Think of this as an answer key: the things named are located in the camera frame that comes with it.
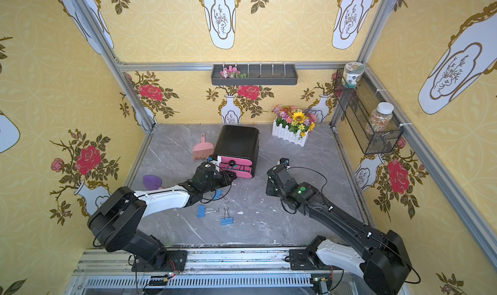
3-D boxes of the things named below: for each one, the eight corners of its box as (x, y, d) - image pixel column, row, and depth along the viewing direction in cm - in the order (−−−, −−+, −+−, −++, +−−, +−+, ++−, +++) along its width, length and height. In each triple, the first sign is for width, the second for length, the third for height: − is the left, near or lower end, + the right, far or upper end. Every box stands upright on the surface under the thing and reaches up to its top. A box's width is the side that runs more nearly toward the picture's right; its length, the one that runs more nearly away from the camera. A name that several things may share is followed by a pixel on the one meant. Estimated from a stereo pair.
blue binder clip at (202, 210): (197, 217, 87) (196, 215, 86) (199, 207, 90) (198, 205, 89) (218, 217, 87) (217, 215, 86) (219, 207, 90) (218, 205, 88)
